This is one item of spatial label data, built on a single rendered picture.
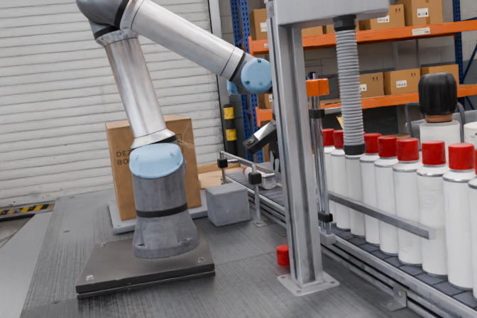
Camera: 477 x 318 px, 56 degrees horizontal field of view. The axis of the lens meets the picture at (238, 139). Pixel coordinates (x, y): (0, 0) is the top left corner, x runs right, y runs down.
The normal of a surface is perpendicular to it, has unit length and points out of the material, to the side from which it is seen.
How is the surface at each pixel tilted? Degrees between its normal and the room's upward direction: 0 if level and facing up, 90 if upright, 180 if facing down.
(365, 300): 0
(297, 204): 90
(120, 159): 90
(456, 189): 90
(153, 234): 71
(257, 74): 89
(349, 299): 0
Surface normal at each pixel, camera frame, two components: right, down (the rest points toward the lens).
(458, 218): -0.65, 0.16
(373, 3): -0.28, 0.15
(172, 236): 0.40, -0.26
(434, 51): 0.17, 0.10
